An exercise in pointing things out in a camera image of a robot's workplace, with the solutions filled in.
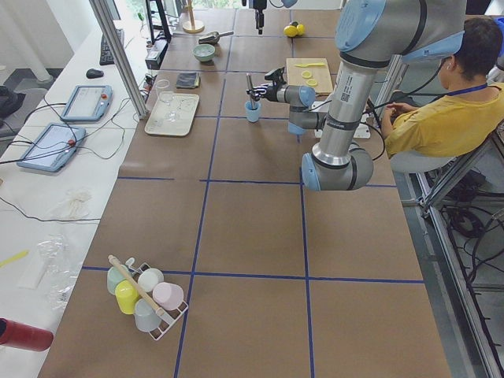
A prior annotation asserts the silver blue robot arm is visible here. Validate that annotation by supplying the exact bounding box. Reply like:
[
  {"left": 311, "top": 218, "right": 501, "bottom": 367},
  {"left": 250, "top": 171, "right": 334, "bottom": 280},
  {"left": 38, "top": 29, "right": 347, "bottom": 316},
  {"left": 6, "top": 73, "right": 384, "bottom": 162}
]
[
  {"left": 246, "top": 1, "right": 466, "bottom": 191},
  {"left": 241, "top": 0, "right": 298, "bottom": 35}
]

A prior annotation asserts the person in yellow shirt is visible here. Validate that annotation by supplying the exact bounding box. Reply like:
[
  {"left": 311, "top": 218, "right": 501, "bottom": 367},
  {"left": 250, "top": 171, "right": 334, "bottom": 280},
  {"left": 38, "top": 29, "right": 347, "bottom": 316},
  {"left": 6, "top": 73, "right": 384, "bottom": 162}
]
[{"left": 381, "top": 17, "right": 503, "bottom": 158}]

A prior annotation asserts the light blue cup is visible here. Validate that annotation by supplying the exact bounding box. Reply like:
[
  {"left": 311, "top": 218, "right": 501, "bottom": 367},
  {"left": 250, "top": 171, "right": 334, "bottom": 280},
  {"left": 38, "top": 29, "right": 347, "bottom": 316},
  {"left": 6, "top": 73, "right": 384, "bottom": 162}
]
[{"left": 245, "top": 101, "right": 261, "bottom": 123}]

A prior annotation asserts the yellow plastic knife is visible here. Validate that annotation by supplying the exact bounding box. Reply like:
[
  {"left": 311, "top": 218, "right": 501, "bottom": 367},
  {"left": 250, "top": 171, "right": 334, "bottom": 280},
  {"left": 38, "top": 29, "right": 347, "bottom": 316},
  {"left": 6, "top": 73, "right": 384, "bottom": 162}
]
[{"left": 294, "top": 61, "right": 326, "bottom": 68}]

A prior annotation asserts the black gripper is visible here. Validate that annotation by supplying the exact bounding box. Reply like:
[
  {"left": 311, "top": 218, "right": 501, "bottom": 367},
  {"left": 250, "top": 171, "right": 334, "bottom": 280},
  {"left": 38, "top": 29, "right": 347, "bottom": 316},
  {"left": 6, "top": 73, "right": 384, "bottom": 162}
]
[
  {"left": 247, "top": 86, "right": 279, "bottom": 102},
  {"left": 252, "top": 0, "right": 266, "bottom": 35}
]

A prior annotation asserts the blue teach pendant near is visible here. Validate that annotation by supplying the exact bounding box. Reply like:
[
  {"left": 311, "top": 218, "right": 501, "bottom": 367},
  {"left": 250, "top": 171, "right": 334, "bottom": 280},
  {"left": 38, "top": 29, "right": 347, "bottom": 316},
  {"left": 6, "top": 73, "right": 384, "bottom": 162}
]
[{"left": 17, "top": 123, "right": 87, "bottom": 172}]

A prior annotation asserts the clear glass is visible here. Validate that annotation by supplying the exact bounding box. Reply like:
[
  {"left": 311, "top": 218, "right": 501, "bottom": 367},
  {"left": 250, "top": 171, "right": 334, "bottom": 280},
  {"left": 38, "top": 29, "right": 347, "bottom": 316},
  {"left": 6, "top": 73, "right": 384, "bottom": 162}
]
[{"left": 154, "top": 79, "right": 174, "bottom": 106}]

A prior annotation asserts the black keyboard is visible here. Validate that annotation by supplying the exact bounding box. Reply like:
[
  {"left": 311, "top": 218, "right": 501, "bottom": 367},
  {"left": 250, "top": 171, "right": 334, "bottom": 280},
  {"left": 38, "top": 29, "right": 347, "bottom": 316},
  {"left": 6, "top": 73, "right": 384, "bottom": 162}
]
[{"left": 99, "top": 29, "right": 124, "bottom": 66}]

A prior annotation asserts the yellow cup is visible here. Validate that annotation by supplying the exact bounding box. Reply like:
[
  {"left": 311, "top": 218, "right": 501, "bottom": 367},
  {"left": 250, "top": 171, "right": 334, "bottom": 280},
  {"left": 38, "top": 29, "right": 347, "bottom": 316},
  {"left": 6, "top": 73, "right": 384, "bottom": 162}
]
[{"left": 114, "top": 280, "right": 140, "bottom": 315}]

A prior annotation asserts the wooden mug tree stand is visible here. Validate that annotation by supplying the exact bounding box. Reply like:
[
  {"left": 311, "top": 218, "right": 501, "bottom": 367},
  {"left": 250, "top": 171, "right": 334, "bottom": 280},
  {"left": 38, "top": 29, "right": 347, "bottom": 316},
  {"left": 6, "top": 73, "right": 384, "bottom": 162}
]
[{"left": 182, "top": 0, "right": 205, "bottom": 34}]

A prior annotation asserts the yellow lemon upper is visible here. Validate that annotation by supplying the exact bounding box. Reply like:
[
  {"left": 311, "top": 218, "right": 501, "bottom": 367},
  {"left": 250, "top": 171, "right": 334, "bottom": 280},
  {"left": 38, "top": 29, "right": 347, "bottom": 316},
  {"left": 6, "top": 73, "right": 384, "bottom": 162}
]
[{"left": 296, "top": 24, "right": 305, "bottom": 36}]

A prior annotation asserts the red bottle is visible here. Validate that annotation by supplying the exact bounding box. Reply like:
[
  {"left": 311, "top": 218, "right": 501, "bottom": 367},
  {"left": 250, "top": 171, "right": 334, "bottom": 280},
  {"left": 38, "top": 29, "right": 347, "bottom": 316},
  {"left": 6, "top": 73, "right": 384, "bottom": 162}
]
[{"left": 1, "top": 318, "right": 54, "bottom": 351}]

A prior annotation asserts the pink cup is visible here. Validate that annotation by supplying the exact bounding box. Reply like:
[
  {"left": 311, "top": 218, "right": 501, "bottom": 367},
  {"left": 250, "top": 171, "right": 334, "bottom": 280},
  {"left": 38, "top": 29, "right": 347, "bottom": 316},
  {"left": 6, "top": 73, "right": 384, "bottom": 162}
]
[{"left": 152, "top": 282, "right": 184, "bottom": 310}]

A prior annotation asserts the white wire cup rack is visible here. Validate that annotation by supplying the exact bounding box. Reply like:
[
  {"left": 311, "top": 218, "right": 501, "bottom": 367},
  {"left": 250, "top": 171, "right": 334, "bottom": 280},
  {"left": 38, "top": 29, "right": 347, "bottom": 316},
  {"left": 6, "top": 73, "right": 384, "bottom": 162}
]
[{"left": 108, "top": 255, "right": 188, "bottom": 340}]

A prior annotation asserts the aluminium frame post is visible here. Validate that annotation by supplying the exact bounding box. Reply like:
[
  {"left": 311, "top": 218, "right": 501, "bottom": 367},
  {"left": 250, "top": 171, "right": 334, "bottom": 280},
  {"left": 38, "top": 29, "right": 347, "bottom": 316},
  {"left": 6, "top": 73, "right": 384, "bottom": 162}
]
[{"left": 89, "top": 0, "right": 148, "bottom": 120}]

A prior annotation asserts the wooden cutting board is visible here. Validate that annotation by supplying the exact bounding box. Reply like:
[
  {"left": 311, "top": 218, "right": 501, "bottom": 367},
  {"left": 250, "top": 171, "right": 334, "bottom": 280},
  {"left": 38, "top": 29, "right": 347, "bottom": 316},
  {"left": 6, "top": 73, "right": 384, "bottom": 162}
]
[{"left": 286, "top": 58, "right": 333, "bottom": 95}]

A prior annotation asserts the steel ice scoop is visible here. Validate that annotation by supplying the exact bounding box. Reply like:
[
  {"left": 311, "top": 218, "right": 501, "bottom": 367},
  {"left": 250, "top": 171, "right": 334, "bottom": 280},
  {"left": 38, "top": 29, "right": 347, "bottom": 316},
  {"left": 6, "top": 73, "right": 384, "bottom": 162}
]
[{"left": 198, "top": 31, "right": 234, "bottom": 45}]

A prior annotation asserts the black computer mouse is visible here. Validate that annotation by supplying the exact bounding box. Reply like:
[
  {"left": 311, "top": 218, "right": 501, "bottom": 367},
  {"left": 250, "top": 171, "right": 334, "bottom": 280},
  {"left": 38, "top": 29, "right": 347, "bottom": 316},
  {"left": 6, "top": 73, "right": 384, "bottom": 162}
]
[{"left": 86, "top": 69, "right": 104, "bottom": 79}]

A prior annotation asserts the green bowl of ice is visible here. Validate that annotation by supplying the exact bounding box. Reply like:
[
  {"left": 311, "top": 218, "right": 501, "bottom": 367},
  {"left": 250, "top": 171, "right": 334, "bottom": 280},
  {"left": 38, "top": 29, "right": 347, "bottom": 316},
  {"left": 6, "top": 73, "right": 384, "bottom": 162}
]
[{"left": 192, "top": 43, "right": 216, "bottom": 62}]

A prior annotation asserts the grey cup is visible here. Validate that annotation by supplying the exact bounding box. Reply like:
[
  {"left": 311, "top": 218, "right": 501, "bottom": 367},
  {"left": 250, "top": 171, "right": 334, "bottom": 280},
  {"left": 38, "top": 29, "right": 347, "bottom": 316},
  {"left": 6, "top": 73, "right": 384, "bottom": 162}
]
[{"left": 134, "top": 298, "right": 161, "bottom": 332}]

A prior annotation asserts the green cup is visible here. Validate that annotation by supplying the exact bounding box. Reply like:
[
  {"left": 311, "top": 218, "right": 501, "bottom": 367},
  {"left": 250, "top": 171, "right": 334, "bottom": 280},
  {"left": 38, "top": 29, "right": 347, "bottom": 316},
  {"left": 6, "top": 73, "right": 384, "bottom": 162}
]
[{"left": 106, "top": 266, "right": 126, "bottom": 295}]

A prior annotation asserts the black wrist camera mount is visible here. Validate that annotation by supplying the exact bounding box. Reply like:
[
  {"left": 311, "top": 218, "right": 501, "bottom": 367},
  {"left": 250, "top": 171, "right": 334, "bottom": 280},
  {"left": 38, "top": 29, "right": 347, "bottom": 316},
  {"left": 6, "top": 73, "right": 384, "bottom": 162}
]
[{"left": 265, "top": 67, "right": 287, "bottom": 86}]

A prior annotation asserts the steel muddler black cap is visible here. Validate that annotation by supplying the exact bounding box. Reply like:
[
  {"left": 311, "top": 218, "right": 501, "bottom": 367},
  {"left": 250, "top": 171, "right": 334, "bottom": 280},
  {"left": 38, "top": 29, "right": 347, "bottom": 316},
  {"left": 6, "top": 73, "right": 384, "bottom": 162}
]
[{"left": 246, "top": 73, "right": 257, "bottom": 110}]

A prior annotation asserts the blue teach pendant far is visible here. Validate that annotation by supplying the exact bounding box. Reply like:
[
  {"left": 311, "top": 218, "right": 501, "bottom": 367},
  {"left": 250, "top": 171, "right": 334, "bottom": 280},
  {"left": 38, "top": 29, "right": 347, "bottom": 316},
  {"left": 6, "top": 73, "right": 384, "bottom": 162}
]
[{"left": 60, "top": 85, "right": 113, "bottom": 123}]

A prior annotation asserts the blue teach pendant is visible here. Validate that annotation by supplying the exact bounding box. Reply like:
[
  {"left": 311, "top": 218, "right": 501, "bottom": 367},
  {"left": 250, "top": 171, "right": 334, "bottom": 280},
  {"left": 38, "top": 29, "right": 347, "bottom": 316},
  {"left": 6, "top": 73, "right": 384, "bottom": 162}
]
[
  {"left": 60, "top": 85, "right": 113, "bottom": 123},
  {"left": 17, "top": 123, "right": 87, "bottom": 172}
]

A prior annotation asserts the white cup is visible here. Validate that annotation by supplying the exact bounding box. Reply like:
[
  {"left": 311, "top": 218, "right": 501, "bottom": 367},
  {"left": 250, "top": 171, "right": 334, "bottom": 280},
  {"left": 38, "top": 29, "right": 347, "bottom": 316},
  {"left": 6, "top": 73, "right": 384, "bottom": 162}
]
[{"left": 138, "top": 268, "right": 164, "bottom": 293}]

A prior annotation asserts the cream bear tray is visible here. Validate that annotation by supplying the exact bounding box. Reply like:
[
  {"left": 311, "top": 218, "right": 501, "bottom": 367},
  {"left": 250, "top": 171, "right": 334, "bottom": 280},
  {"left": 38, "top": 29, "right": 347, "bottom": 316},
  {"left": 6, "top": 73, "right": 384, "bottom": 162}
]
[{"left": 144, "top": 92, "right": 199, "bottom": 137}]

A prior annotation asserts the grey folded cloth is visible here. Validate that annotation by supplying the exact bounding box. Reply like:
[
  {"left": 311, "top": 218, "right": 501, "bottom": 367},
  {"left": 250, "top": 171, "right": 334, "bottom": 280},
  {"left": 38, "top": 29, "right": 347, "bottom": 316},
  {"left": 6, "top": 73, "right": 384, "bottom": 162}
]
[{"left": 176, "top": 72, "right": 200, "bottom": 89}]

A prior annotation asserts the yellow lemon slice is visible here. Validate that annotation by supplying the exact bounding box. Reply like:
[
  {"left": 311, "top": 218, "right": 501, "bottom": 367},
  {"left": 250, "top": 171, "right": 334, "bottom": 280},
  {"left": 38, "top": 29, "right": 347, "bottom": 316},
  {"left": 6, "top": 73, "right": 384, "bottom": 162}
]
[
  {"left": 306, "top": 79, "right": 318, "bottom": 87},
  {"left": 302, "top": 70, "right": 313, "bottom": 79}
]

